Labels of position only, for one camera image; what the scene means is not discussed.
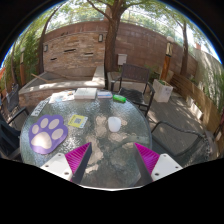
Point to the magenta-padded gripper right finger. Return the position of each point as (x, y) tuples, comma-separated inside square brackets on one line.
[(164, 165)]

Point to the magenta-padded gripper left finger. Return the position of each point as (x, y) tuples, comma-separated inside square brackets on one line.
[(60, 164)]

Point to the white computer mouse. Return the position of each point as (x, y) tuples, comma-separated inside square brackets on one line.
[(114, 124)]

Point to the purple paw-shaped mouse pad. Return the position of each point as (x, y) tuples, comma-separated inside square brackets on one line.
[(46, 134)]

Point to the grey metal mesh chair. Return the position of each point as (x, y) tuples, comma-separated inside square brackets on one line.
[(181, 151)]

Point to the yellow square card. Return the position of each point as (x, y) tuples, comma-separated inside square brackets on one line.
[(78, 121)]

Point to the black metal armchair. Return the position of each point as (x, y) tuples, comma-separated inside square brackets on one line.
[(7, 136)]

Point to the white printed plate sign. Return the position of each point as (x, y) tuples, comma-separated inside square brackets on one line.
[(39, 108)]

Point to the wooden slat fence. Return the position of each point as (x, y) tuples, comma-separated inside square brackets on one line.
[(203, 103)]

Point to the white square planter box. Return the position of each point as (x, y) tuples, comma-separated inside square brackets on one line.
[(162, 91)]

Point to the white book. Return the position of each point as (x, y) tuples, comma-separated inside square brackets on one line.
[(85, 93)]

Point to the raised stone basin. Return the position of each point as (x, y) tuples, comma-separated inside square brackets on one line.
[(60, 85)]

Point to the small green packet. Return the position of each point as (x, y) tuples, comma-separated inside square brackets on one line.
[(119, 98)]

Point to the black mesh-back chair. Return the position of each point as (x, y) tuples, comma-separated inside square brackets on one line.
[(13, 96)]

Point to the small blue-edged booklet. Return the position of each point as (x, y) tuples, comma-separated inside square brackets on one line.
[(104, 95)]

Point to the dark wooden slat armchair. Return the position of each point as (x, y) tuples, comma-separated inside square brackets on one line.
[(135, 73)]

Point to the thin curved tree trunk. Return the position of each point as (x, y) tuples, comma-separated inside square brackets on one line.
[(184, 56), (41, 53)]

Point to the thick tree trunk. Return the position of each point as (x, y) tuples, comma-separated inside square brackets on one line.
[(112, 46)]

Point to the wooden lamp post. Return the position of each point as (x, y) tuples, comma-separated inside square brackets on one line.
[(166, 65), (22, 68)]

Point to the white wall box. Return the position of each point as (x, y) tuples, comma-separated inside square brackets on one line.
[(122, 59)]

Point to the dark wall lamp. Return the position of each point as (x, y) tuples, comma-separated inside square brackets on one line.
[(45, 48), (100, 38)]

